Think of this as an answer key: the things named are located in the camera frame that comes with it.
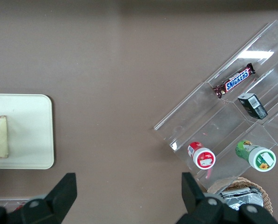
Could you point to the red bottle with white cap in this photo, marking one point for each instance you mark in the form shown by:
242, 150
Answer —
203, 157

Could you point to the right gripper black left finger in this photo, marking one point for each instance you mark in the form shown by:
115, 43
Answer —
59, 200

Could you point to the cream rectangular tray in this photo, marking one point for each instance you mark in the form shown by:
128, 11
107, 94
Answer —
29, 130

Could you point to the clear acrylic tiered stand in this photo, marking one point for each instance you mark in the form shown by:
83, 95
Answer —
223, 130

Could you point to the Snickers chocolate bar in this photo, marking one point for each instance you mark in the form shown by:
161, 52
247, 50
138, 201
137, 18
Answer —
234, 80

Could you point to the silver foil packet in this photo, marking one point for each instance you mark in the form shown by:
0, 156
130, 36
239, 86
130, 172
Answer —
241, 197

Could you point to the clear acrylic bottle rack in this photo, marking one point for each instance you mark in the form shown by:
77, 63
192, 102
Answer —
3, 201

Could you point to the small black box with barcode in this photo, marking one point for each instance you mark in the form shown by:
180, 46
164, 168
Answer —
253, 105

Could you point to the small tan wicker basket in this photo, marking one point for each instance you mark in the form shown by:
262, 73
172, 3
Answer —
265, 193

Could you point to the green bottle with white cap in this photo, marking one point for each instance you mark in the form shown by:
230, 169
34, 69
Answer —
258, 156

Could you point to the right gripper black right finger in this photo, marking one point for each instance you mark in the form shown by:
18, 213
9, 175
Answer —
199, 207

